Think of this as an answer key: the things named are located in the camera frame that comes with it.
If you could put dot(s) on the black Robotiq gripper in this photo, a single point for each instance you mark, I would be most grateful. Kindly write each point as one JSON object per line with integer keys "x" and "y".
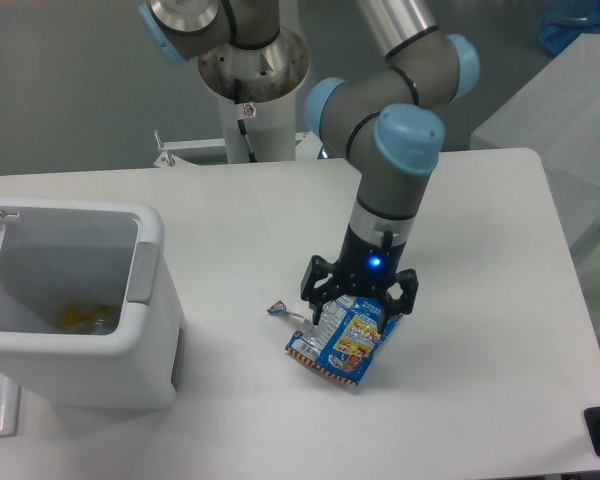
{"x": 365, "y": 270}

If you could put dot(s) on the blue snack wrapper bag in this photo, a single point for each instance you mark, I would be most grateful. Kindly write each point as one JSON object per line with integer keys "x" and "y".
{"x": 343, "y": 344}

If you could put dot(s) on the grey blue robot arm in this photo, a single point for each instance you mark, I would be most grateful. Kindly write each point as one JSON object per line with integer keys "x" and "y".
{"x": 384, "y": 126}

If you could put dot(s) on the white plastic trash can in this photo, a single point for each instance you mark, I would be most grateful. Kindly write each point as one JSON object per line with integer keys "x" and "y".
{"x": 58, "y": 252}

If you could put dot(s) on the yellow trash inside can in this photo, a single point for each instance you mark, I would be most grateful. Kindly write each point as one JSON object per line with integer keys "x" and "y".
{"x": 99, "y": 320}

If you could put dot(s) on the translucent white storage box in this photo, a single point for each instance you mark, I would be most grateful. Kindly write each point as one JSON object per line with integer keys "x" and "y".
{"x": 557, "y": 115}

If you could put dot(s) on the blue water jug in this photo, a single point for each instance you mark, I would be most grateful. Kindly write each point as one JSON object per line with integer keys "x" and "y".
{"x": 562, "y": 22}

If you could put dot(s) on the white pedestal mounting bracket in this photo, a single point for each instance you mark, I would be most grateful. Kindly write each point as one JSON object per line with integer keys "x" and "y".
{"x": 213, "y": 151}

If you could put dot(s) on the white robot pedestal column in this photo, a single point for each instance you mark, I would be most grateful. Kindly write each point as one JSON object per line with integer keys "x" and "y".
{"x": 256, "y": 132}

